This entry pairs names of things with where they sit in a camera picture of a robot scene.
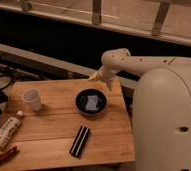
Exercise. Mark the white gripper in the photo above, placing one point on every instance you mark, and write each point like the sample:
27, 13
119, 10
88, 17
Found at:
104, 74

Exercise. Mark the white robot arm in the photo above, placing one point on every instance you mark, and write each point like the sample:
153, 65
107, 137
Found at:
161, 108

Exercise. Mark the white paper in cup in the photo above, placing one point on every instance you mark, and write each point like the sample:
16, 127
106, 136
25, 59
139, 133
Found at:
92, 103

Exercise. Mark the black ceramic cup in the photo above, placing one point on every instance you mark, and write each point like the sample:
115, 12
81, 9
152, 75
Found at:
82, 98

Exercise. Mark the translucent plastic cup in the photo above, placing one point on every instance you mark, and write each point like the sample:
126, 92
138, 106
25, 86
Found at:
32, 98

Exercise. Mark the small white bottle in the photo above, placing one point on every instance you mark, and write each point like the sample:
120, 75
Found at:
9, 127

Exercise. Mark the red snack wrapper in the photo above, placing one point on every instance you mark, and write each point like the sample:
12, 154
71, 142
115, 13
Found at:
8, 154

